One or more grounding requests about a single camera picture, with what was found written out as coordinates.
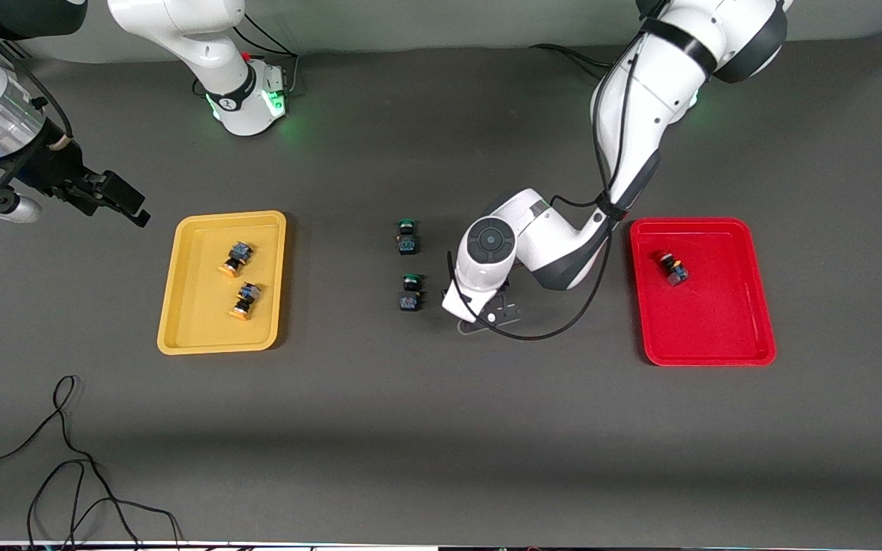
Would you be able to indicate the red mushroom push button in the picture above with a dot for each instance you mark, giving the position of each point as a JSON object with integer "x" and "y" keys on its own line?
{"x": 672, "y": 268}

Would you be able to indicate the green push button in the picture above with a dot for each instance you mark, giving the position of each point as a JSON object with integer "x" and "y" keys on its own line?
{"x": 409, "y": 298}
{"x": 407, "y": 243}

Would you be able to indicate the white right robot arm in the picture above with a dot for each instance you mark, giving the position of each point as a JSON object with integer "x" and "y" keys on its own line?
{"x": 181, "y": 30}

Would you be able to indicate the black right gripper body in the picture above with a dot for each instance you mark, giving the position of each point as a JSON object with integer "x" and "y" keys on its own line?
{"x": 56, "y": 169}

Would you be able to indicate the yellow mushroom push button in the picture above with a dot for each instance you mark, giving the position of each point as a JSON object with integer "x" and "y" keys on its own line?
{"x": 238, "y": 252}
{"x": 248, "y": 295}

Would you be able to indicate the yellow plastic tray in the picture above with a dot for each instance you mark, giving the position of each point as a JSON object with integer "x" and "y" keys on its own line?
{"x": 204, "y": 329}

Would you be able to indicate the red plastic tray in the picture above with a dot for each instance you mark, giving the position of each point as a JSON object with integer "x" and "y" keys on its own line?
{"x": 709, "y": 329}

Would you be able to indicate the dark grey table cloth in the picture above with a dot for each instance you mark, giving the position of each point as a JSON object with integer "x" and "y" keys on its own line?
{"x": 487, "y": 428}

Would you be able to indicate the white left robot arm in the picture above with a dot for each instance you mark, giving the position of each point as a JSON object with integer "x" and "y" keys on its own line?
{"x": 640, "y": 99}

